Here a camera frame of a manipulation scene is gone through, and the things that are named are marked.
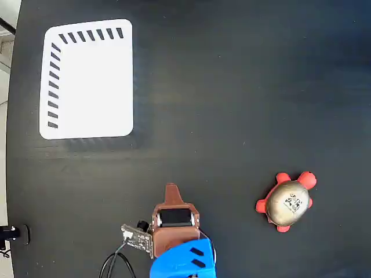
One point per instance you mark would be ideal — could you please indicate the red turtle toy gold shell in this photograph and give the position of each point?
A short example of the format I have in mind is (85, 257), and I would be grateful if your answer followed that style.
(287, 208)

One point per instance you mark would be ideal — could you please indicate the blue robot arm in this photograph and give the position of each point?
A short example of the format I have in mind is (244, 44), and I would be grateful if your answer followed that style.
(182, 260)

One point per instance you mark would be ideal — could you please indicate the white rectangular mat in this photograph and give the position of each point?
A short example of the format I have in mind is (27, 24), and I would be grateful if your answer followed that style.
(92, 87)

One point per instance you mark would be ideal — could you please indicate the black table clamp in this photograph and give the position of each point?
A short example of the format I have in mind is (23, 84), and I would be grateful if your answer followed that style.
(26, 234)

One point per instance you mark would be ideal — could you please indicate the black rod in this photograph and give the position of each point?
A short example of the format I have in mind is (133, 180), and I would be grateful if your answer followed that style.
(7, 25)

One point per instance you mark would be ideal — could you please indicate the bare camera circuit board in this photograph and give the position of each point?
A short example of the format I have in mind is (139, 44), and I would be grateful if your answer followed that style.
(139, 239)

